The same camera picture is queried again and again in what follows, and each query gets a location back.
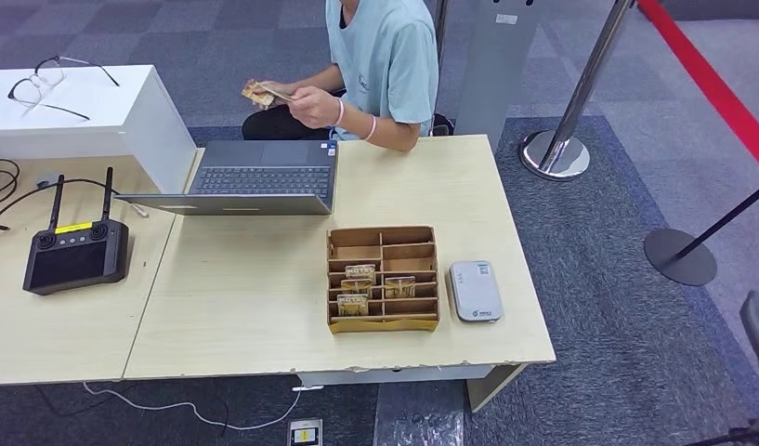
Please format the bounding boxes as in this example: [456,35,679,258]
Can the person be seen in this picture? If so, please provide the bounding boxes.
[240,0,442,153]

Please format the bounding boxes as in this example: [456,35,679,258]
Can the black rimmed eyeglasses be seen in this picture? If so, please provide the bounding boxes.
[7,55,121,122]

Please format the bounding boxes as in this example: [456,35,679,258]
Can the wooden card organizer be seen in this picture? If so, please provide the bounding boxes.
[326,225,442,335]

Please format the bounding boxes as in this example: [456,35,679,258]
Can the white box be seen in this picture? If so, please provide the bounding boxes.
[0,64,198,195]

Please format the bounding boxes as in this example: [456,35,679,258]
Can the white cable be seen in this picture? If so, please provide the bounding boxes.
[82,381,325,431]

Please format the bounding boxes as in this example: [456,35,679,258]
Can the white card reader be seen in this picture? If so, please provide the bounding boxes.
[448,260,504,323]

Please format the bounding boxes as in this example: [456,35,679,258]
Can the black cable coil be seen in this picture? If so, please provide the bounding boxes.
[0,158,20,209]

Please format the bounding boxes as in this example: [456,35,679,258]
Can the person's left hand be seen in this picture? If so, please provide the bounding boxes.
[286,85,342,130]

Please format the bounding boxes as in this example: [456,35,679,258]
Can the grey kiosk panel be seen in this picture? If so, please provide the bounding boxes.
[440,0,546,152]

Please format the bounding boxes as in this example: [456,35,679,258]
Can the chrome stanchion post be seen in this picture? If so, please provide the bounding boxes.
[518,0,637,182]

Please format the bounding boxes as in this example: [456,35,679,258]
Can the red barrier belt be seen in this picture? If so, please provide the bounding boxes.
[637,0,759,177]

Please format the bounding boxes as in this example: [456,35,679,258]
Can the steel floor socket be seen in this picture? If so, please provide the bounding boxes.
[286,418,324,446]

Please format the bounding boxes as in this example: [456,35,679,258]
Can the person's right hand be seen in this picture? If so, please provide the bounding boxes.
[246,78,291,112]

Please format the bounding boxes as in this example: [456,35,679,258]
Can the black cable with plug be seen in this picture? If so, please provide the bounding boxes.
[0,177,121,237]

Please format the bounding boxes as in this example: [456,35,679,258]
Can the grey laptop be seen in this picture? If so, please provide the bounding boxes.
[114,139,339,216]

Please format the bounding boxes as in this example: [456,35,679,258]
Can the black remote controller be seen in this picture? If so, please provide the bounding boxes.
[21,165,130,296]

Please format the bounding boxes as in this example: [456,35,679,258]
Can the black stanchion post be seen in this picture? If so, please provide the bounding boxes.
[643,178,759,287]

